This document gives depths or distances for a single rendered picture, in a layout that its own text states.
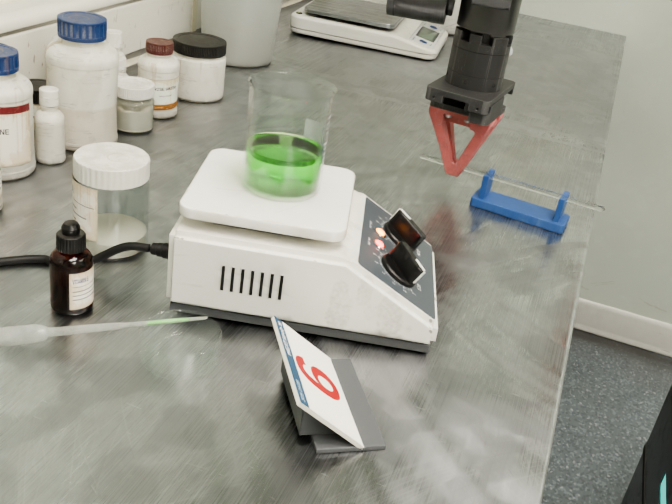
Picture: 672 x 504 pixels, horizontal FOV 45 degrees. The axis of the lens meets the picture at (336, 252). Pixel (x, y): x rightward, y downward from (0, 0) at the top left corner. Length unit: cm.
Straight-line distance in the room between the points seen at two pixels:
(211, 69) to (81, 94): 23
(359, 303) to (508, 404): 12
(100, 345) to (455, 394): 25
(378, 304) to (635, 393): 152
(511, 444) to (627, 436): 137
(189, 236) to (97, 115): 31
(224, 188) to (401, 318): 16
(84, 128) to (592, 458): 129
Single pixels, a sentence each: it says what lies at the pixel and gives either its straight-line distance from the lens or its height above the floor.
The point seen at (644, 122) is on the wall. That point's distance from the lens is 202.
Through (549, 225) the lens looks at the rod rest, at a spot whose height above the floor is 76.
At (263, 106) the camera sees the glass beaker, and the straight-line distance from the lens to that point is 57.
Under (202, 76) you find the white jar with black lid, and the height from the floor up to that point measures 79.
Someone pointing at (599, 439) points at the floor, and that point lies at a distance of 187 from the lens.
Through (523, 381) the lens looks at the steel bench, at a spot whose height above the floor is 75.
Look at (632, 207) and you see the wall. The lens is 209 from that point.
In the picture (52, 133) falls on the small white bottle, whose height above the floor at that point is 78.
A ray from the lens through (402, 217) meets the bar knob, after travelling 65.
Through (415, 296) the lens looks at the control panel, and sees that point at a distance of 60.
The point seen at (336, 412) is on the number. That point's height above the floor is 77.
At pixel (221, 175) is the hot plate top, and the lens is 62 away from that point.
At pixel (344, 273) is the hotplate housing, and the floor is 81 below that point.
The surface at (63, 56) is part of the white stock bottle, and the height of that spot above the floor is 85.
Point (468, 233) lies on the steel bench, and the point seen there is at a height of 75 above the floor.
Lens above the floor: 109
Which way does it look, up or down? 28 degrees down
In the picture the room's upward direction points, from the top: 9 degrees clockwise
